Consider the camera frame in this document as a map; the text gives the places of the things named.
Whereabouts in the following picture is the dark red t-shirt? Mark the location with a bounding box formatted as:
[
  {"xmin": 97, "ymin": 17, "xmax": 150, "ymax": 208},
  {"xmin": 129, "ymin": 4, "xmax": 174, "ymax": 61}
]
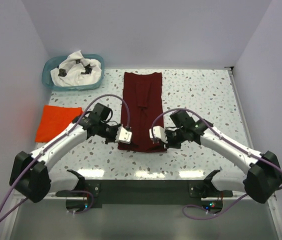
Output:
[{"xmin": 118, "ymin": 72, "xmax": 165, "ymax": 153}]

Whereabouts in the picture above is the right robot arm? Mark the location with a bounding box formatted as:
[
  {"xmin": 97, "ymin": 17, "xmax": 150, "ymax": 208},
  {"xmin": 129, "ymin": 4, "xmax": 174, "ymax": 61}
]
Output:
[{"xmin": 164, "ymin": 110, "xmax": 282, "ymax": 204}]

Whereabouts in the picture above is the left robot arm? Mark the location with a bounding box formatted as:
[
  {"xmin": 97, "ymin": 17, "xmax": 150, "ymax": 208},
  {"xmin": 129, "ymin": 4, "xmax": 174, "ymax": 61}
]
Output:
[{"xmin": 9, "ymin": 103, "xmax": 131, "ymax": 203}]

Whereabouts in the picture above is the folded orange t-shirt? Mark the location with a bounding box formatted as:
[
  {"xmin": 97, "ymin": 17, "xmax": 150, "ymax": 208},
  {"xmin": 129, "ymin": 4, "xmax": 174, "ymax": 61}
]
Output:
[{"xmin": 35, "ymin": 105, "xmax": 83, "ymax": 143}]

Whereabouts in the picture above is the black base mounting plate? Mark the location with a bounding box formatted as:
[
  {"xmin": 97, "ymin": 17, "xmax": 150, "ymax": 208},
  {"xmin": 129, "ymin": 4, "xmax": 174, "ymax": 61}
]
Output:
[{"xmin": 55, "ymin": 180, "xmax": 233, "ymax": 213}]

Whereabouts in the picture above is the white t-shirt with black print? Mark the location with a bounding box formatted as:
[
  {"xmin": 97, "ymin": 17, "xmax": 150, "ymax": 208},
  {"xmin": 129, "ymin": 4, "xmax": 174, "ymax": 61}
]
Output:
[{"xmin": 50, "ymin": 50, "xmax": 102, "ymax": 87}]

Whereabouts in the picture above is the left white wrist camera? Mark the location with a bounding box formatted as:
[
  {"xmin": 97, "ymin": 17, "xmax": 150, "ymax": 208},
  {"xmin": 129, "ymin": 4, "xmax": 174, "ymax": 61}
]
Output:
[{"xmin": 115, "ymin": 126, "xmax": 133, "ymax": 144}]

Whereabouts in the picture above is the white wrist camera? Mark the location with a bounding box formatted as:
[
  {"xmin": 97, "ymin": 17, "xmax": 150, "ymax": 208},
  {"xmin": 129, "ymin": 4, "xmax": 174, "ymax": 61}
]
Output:
[
  {"xmin": 115, "ymin": 126, "xmax": 133, "ymax": 144},
  {"xmin": 149, "ymin": 126, "xmax": 168, "ymax": 144}
]

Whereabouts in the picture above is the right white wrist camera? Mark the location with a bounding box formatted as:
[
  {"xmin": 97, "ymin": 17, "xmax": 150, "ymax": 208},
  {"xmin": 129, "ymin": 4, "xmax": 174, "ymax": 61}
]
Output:
[{"xmin": 149, "ymin": 126, "xmax": 168, "ymax": 144}]

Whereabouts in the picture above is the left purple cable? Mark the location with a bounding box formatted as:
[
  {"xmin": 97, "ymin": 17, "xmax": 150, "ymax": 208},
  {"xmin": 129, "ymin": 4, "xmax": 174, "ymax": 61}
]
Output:
[{"xmin": 0, "ymin": 94, "xmax": 133, "ymax": 226}]

